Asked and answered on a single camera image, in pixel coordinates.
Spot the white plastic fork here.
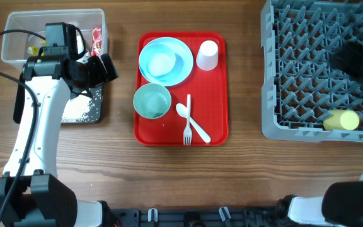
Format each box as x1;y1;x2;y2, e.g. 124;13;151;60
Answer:
183;94;192;146

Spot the white tissue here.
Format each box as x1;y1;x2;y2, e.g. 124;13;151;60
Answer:
76;35;84;54

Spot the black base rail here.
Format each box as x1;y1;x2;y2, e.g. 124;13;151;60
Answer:
112;207;277;227

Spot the red clear plastic wrapper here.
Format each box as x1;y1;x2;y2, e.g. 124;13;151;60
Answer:
91;26;102;56

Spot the yellow candy wrapper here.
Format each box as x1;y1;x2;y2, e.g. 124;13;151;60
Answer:
27;40;46;56

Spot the mint green bowl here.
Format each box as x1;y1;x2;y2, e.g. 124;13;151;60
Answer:
133;83;172;119

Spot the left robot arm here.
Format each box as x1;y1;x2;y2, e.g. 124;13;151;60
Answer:
0;22;120;226

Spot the left black cable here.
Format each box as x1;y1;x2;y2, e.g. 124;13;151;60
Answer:
0;29;47;227

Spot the red serving tray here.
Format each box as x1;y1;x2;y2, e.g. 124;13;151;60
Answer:
134;31;229;146

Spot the white rice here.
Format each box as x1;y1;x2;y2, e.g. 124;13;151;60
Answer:
62;86;103;124

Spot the light blue small bowl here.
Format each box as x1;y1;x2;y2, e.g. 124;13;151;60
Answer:
139;43;176;77

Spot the grey dishwasher rack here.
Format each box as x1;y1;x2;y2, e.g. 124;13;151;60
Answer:
260;0;363;143

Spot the light blue plate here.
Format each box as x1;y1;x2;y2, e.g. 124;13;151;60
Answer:
139;37;193;87

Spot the pale pink plastic cup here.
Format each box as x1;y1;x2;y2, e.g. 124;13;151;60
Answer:
196;40;219;71

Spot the white plastic spoon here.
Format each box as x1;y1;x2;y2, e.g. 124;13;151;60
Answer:
176;103;211;143

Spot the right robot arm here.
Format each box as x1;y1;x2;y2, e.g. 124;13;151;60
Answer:
273;42;363;226

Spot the yellow plastic cup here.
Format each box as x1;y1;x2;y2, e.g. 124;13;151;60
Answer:
323;109;360;131

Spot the clear plastic waste bin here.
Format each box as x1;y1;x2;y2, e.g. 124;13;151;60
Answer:
1;8;108;71

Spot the black plastic tray bin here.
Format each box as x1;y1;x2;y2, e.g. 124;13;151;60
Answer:
26;76;103;124

